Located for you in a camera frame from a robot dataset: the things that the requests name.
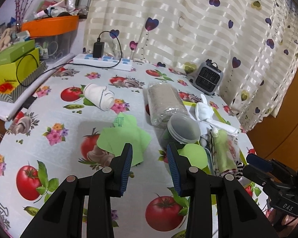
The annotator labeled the light green microfiber cloth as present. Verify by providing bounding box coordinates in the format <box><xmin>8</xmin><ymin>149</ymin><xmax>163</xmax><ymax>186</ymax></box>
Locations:
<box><xmin>97</xmin><ymin>112</ymin><xmax>151</xmax><ymax>166</ymax></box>

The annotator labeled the white cloth bundle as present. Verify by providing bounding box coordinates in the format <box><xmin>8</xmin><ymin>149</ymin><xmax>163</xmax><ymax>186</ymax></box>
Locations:
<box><xmin>195</xmin><ymin>94</ymin><xmax>239</xmax><ymax>136</ymax></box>

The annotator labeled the white bandage sock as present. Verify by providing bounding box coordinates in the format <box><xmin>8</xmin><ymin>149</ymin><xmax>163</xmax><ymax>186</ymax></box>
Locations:
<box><xmin>83</xmin><ymin>83</ymin><xmax>115</xmax><ymax>111</ymax></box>

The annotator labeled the black white striped cloth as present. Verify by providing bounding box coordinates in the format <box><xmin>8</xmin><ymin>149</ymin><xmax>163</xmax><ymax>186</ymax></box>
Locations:
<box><xmin>234</xmin><ymin>161</ymin><xmax>245</xmax><ymax>179</ymax></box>

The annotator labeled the green patterned towel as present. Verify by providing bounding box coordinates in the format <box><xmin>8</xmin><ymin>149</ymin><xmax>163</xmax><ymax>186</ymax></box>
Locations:
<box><xmin>210</xmin><ymin>127</ymin><xmax>240</xmax><ymax>175</ymax></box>

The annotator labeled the person's right hand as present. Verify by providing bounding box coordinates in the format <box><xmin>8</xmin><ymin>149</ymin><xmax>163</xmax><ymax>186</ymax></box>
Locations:
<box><xmin>265</xmin><ymin>208</ymin><xmax>298</xmax><ymax>233</ymax></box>

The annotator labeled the green round lid container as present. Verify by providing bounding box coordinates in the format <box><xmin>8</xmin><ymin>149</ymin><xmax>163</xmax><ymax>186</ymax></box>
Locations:
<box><xmin>178</xmin><ymin>143</ymin><xmax>208</xmax><ymax>170</ymax></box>

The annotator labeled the white green-edged storage box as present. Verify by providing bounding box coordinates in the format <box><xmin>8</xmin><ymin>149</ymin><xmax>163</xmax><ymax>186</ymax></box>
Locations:
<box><xmin>182</xmin><ymin>100</ymin><xmax>256</xmax><ymax>205</ymax></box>

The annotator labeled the wooden cabinet door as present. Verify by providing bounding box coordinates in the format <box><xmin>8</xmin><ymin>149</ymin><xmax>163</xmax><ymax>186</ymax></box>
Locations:
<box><xmin>247</xmin><ymin>71</ymin><xmax>298</xmax><ymax>170</ymax></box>

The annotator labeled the clear plastic jar beige cloth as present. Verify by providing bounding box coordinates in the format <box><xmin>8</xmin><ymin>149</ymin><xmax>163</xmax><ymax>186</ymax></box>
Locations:
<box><xmin>147</xmin><ymin>82</ymin><xmax>201</xmax><ymax>148</ymax></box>

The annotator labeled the small grey desk fan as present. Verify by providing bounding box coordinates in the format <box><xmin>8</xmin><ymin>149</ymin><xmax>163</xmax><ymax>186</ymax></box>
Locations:
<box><xmin>193</xmin><ymin>59</ymin><xmax>223</xmax><ymax>95</ymax></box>

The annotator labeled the white blue power strip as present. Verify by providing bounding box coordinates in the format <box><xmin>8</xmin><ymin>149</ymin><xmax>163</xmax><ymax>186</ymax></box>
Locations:
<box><xmin>73</xmin><ymin>54</ymin><xmax>133</xmax><ymax>71</ymax></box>

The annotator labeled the black charger plug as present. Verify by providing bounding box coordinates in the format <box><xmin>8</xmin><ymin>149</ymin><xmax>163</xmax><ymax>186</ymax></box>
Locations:
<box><xmin>92</xmin><ymin>37</ymin><xmax>104</xmax><ymax>59</ymax></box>

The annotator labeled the chevron patterned tray box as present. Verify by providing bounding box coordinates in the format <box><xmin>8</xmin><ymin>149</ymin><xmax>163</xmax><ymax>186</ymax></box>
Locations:
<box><xmin>0</xmin><ymin>62</ymin><xmax>47</xmax><ymax>103</ymax></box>

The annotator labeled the heart patterned curtain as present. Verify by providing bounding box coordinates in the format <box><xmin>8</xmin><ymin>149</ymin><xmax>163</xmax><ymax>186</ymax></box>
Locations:
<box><xmin>84</xmin><ymin>0</ymin><xmax>298</xmax><ymax>131</ymax></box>

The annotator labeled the yellow-green cardboard box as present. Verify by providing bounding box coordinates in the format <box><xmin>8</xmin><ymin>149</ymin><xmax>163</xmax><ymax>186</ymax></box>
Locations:
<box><xmin>0</xmin><ymin>48</ymin><xmax>40</xmax><ymax>85</ymax></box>

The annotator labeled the green flat box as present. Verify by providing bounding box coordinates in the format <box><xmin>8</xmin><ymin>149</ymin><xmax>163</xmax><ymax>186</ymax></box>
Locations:
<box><xmin>0</xmin><ymin>40</ymin><xmax>35</xmax><ymax>65</ymax></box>

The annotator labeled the orange plastic bin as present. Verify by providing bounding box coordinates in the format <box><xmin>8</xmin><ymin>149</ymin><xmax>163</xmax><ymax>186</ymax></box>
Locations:
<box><xmin>21</xmin><ymin>16</ymin><xmax>79</xmax><ymax>38</ymax></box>

